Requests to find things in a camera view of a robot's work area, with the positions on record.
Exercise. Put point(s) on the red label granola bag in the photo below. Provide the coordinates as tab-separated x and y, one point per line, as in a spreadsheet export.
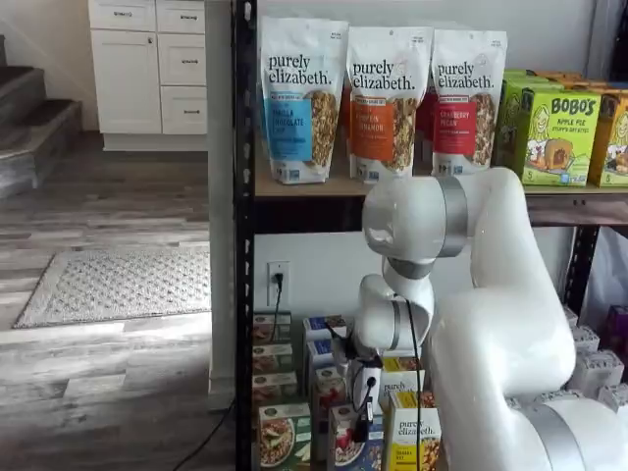
466	108

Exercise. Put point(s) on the blue label granola bag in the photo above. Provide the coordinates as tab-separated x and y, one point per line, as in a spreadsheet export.
299	98

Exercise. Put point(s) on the purple box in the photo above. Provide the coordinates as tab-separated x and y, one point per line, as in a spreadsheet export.
619	324

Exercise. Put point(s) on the white patterned box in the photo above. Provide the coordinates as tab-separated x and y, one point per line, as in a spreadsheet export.
596	373
586	339
615	397

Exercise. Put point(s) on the tan wooden shelf board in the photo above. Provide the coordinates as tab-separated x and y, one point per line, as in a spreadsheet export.
314	189

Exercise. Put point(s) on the grey woven floor rug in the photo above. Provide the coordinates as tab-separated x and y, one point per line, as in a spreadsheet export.
122	289

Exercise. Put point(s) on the green apple cinnamon oatmeal box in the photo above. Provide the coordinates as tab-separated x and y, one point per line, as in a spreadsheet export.
270	357
282	436
267	328
272	387

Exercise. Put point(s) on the orange label granola bag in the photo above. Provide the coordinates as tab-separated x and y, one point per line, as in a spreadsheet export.
385	108

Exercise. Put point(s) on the yellow Bobo's snack box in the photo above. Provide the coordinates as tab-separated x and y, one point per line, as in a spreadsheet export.
611	142
584	81

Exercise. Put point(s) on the white drawer cabinet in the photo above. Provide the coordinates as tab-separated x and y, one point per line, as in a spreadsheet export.
147	73

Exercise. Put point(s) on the grey wooden staircase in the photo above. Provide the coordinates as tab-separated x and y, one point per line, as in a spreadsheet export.
29	122

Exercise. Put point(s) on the yellow banana nut granola box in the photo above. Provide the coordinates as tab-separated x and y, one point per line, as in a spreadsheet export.
397	382
400	364
412	436

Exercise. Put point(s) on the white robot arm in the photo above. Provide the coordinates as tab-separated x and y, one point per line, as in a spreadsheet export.
490	319

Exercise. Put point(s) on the white wall outlet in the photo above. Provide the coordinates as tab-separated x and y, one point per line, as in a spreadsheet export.
273	294

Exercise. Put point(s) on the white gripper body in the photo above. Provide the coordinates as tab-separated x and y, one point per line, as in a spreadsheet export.
362	385

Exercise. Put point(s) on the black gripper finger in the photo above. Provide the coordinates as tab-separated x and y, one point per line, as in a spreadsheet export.
362	424

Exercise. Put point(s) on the black metal shelf frame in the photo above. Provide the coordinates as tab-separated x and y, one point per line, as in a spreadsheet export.
244	196

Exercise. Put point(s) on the green Bobo's apple pie box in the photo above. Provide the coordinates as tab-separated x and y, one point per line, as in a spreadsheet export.
559	142
507	122

